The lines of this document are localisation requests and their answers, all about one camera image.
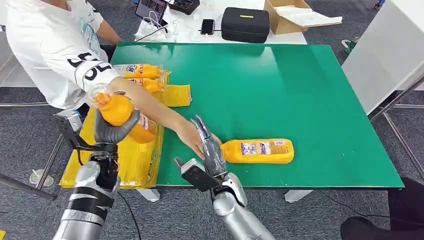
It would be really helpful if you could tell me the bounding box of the person's right hand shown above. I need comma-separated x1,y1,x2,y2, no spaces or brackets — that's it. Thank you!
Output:
175,119,222,161

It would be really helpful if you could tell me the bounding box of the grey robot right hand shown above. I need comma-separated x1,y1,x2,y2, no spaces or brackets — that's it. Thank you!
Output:
190,114,229,180

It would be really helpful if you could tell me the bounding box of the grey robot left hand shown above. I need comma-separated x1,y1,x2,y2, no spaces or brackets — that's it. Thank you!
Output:
93,109,142,145

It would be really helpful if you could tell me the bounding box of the orange drink bottle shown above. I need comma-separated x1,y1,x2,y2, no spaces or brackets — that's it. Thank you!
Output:
220,138,295,165
112,63,165,80
89,84,158,144
127,77,166,95

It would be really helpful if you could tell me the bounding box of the yellow plastic sheet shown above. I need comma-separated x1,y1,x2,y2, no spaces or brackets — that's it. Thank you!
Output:
59,67,193,190

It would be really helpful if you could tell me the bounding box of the white table foot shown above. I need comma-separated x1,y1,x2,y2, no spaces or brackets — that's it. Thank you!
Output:
284,189,314,204
137,188,162,204

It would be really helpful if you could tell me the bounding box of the clear plastic cup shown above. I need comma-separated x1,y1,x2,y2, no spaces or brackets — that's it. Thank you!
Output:
29,169,55,188

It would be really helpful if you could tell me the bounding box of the person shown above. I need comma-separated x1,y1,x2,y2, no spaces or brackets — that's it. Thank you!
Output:
0,0,222,161

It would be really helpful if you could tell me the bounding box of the white back table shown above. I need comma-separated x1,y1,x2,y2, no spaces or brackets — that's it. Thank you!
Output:
134,0,308,46

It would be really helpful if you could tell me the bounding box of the black smartphone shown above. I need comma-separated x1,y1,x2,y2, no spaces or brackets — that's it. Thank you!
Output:
200,18,216,36

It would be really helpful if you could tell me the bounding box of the green table mat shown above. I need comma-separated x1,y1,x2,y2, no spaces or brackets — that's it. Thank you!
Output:
109,41,406,190

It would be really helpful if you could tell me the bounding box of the black zip case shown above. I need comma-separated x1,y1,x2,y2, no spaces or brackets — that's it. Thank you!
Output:
220,7,271,44

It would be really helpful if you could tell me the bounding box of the black controller device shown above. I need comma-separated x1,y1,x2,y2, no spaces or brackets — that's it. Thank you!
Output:
168,0,201,16

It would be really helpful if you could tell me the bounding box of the dark tablet screen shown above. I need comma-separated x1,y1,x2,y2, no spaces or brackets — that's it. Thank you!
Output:
135,0,169,27

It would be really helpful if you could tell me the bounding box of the open cardboard box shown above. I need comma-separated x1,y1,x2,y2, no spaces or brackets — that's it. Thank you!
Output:
263,0,332,36

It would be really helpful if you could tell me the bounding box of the pale flat board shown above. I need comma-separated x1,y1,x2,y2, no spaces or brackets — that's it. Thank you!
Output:
274,5,344,29

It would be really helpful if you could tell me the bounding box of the green white floor object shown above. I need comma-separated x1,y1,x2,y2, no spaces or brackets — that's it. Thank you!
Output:
341,37,359,56

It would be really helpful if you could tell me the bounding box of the white side table top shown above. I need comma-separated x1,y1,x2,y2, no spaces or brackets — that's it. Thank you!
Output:
341,0,424,116

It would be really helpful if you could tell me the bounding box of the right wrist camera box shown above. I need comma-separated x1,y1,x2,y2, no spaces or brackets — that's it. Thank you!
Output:
173,157,222,193

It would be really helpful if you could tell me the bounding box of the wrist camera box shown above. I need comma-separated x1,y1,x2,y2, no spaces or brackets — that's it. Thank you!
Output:
52,110,100,152
173,157,222,193

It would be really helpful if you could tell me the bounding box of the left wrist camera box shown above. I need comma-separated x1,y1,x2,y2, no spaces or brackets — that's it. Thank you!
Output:
52,110,100,152

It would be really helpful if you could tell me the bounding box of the metal chair frame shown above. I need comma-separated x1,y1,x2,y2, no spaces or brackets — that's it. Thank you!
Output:
0,102,65,202

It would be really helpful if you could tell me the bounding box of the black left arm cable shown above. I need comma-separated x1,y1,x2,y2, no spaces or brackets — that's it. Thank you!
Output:
117,192,143,240

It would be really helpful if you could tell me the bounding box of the black thin cable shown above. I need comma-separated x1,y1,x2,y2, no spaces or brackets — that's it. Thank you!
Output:
135,26,169,43

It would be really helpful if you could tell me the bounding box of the white coiled cable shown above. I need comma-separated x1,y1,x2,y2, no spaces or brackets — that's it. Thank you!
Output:
144,10,170,29

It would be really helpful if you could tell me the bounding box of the black floor cable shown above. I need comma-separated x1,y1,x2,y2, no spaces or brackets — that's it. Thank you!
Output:
320,190,392,220

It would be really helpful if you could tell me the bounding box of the metal side table frame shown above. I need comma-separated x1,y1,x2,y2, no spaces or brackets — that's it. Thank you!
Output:
367,76,424,180

